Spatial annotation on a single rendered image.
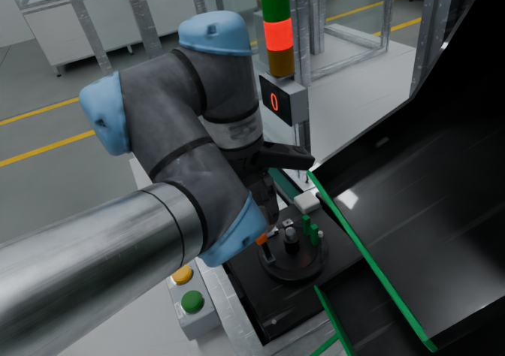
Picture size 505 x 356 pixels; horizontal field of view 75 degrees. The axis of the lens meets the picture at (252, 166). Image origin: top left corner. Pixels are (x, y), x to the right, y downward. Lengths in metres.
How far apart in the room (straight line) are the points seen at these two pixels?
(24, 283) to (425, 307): 0.21
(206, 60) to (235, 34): 0.04
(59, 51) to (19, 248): 5.31
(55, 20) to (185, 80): 5.10
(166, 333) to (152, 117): 0.56
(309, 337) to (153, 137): 0.43
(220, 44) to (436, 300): 0.28
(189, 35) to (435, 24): 0.22
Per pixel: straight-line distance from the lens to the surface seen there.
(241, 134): 0.41
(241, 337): 0.64
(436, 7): 0.28
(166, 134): 0.32
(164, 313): 0.82
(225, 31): 0.36
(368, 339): 0.36
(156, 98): 0.33
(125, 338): 0.83
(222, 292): 0.69
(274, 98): 0.69
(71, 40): 5.47
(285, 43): 0.64
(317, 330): 0.63
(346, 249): 0.70
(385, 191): 0.24
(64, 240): 0.23
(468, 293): 0.21
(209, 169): 0.31
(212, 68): 0.36
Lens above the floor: 1.53
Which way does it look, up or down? 39 degrees down
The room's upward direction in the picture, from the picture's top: 11 degrees counter-clockwise
